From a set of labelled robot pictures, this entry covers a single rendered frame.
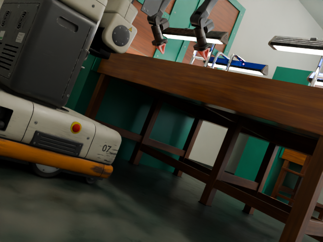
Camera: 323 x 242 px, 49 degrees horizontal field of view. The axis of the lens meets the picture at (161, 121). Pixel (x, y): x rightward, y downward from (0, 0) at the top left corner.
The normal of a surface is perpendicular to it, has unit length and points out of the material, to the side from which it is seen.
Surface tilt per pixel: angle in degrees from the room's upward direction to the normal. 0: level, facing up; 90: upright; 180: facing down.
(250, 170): 90
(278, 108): 90
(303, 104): 90
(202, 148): 90
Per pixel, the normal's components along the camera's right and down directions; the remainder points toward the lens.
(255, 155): -0.68, -0.28
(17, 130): 0.64, 0.24
